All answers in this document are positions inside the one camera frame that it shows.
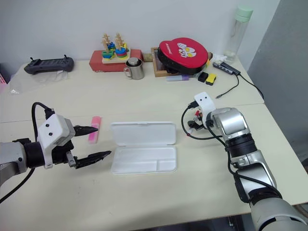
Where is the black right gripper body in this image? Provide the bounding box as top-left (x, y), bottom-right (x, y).
top-left (192, 113), bottom-right (207, 132)

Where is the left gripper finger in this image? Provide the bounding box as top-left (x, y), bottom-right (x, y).
top-left (73, 125), bottom-right (100, 139)
top-left (75, 150), bottom-right (112, 169)

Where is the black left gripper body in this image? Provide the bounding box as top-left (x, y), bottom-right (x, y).
top-left (51, 140), bottom-right (79, 169)

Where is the red marker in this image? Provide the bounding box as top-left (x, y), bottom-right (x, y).
top-left (185, 109), bottom-right (203, 137)

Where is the white plastic pencil case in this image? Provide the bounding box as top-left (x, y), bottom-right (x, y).
top-left (110, 121), bottom-right (178, 176)

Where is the pink eraser bar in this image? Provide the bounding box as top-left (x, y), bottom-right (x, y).
top-left (88, 116), bottom-right (103, 145)

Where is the yellow black eraser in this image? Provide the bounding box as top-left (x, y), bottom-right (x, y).
top-left (205, 73), bottom-right (218, 86)

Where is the purple highlighter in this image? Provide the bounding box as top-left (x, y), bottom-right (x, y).
top-left (166, 74), bottom-right (190, 82)

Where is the wooden tray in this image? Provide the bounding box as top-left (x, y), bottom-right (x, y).
top-left (150, 46), bottom-right (196, 78)

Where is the grey USB hub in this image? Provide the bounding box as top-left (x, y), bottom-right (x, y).
top-left (212, 61), bottom-right (242, 76)

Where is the red cardboard box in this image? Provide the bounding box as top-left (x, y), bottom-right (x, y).
top-left (89, 49), bottom-right (144, 73)

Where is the white crumpled tissue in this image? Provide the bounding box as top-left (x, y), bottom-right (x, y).
top-left (212, 53), bottom-right (228, 64)

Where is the red black round pad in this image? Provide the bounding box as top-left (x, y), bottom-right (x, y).
top-left (156, 37), bottom-right (210, 75)

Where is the clear plastic bag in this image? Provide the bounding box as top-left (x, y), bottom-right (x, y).
top-left (9, 70), bottom-right (73, 96)

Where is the black handheld controller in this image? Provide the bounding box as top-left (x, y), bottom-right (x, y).
top-left (23, 54), bottom-right (75, 76)

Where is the stainless steel mug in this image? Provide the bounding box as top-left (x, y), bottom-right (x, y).
top-left (123, 57), bottom-right (145, 80)

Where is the wooden colourful stacking toy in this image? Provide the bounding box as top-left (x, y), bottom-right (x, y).
top-left (101, 32), bottom-right (131, 65)

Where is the pink box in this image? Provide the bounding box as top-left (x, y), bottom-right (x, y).
top-left (0, 73), bottom-right (8, 92)

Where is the clear bottle green lid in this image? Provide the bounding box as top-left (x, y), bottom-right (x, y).
top-left (224, 5), bottom-right (254, 65)

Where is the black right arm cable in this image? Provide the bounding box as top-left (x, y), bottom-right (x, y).
top-left (181, 101), bottom-right (277, 203)

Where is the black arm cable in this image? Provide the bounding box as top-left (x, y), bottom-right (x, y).
top-left (181, 101), bottom-right (277, 203)
top-left (0, 102), bottom-right (54, 204)

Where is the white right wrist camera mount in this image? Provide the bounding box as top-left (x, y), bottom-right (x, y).
top-left (194, 91), bottom-right (218, 121)

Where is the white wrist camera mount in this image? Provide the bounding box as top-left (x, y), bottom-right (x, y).
top-left (36, 114), bottom-right (74, 169)
top-left (194, 91), bottom-right (218, 121)

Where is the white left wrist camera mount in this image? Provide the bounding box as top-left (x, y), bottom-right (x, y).
top-left (36, 114), bottom-right (74, 169)

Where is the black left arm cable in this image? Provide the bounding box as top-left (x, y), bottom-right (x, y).
top-left (0, 102), bottom-right (54, 204)

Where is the black USB hub cable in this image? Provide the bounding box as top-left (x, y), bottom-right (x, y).
top-left (215, 71), bottom-right (265, 101)

